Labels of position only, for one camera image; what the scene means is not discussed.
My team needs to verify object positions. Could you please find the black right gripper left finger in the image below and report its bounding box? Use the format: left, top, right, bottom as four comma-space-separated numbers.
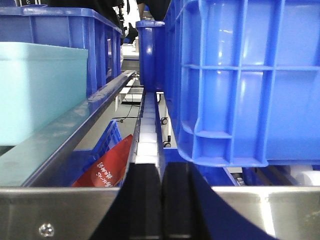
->
90, 163, 162, 240

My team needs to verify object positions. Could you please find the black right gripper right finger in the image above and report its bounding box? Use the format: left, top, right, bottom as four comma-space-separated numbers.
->
162, 162, 273, 240

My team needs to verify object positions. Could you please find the light cyan plastic bin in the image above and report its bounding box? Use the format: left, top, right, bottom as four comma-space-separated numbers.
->
0, 42, 88, 146

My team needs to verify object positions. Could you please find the red printed package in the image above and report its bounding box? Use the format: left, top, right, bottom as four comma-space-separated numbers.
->
72, 134, 133, 188

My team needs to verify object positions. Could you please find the white roller track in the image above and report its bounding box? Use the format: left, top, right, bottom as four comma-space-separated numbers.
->
135, 92, 159, 167

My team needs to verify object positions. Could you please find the blue crate lower shelf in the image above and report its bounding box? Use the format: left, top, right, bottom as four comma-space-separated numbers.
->
36, 119, 122, 187

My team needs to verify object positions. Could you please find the large blue crate right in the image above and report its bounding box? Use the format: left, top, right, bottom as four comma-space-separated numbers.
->
164, 0, 320, 167

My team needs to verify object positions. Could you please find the blue crate far centre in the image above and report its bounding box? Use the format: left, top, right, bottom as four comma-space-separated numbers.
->
136, 20, 165, 92

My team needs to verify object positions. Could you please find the blue crate left rear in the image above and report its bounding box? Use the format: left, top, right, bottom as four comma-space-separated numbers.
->
0, 5, 121, 96

